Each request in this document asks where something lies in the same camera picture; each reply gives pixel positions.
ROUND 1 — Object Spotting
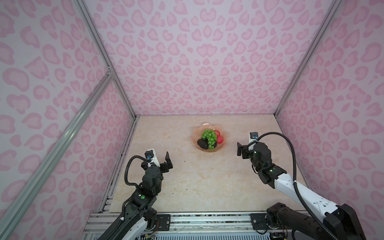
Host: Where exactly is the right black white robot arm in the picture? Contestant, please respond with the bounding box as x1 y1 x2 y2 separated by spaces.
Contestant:
237 141 366 240

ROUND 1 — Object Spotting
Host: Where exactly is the green fake grape bunch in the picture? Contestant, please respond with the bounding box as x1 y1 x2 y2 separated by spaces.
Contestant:
201 129 217 142

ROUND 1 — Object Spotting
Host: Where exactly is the left diagonal aluminium strut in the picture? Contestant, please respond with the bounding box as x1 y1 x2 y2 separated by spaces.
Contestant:
1 73 113 240

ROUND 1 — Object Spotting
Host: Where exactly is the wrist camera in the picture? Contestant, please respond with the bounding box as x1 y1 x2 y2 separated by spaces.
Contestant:
145 149 160 168
249 132 259 144

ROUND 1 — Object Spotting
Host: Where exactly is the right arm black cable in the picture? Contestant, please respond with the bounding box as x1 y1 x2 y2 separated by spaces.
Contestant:
247 131 341 240

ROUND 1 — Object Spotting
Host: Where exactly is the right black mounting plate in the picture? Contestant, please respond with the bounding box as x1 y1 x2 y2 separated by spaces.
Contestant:
250 213 269 231

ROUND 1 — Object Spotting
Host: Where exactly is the dark fake avocado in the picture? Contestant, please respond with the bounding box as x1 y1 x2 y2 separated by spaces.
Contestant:
197 139 217 150

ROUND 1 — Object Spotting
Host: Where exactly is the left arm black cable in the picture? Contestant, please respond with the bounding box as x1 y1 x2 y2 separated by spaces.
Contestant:
124 155 150 188

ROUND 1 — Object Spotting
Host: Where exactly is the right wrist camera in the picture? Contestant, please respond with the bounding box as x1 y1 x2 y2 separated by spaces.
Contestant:
249 132 259 144

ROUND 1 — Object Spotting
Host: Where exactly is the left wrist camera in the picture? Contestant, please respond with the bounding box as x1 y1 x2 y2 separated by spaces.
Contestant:
145 149 160 168

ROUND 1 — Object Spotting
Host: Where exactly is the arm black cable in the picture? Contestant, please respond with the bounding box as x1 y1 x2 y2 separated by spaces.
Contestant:
124 155 150 188
247 131 341 240

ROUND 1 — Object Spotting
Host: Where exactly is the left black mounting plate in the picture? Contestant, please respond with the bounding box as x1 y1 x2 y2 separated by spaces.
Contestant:
156 214 171 232

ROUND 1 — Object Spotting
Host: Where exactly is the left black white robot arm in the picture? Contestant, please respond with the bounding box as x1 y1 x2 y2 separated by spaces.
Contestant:
99 149 173 240

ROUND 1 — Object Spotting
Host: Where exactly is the pink scalloped fruit bowl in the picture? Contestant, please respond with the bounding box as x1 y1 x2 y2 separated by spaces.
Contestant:
190 123 228 153

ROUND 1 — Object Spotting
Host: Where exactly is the black mounting plate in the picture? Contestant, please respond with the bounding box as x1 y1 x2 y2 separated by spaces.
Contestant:
250 213 269 231
156 214 171 232

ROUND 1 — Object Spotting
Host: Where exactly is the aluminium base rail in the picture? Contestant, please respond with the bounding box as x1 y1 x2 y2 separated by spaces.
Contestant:
80 195 343 240

